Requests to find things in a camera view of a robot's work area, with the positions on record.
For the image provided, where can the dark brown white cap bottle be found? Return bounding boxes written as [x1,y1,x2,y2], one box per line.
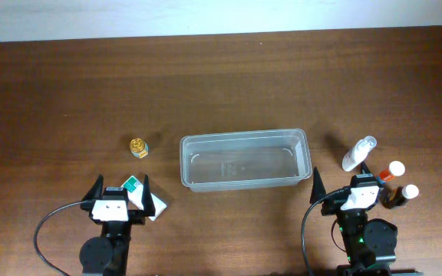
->
[383,184,420,209]

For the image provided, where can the clear plastic container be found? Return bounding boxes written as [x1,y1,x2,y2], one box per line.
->
[180,129,312,192]

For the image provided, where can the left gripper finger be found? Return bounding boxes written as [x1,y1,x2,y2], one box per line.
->
[82,174,104,202]
[141,175,156,217]

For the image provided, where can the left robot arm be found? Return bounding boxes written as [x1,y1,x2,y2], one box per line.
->
[79,175,156,276]

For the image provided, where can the white green medicine box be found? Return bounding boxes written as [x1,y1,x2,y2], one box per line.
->
[121,176,167,222]

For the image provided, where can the white clear cap spray bottle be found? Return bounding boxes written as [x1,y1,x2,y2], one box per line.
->
[341,136,378,172]

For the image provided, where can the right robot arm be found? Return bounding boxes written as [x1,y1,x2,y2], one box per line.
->
[301,163,422,276]

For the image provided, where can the orange white cap bottle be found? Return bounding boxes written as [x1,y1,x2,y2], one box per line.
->
[377,160,405,183]

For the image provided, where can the small gold lid jar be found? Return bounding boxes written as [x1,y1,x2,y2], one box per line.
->
[130,138,149,159]

